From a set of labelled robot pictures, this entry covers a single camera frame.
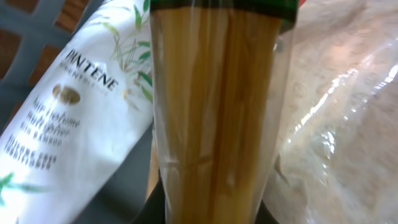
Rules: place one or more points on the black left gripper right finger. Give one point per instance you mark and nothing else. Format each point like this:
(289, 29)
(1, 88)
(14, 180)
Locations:
(265, 216)

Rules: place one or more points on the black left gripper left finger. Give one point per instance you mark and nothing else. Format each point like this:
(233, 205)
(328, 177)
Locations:
(153, 211)

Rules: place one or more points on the clear pouch of brown powder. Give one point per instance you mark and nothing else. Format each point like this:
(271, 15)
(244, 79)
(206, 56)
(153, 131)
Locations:
(337, 149)

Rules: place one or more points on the white Pantene shampoo tube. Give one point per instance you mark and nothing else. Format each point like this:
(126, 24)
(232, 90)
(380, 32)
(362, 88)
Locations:
(81, 120)

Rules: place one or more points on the orange spaghetti packet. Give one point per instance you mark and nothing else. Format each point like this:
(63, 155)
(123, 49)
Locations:
(220, 72)

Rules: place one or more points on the grey plastic basket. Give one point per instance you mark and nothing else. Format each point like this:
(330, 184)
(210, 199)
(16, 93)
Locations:
(33, 33)

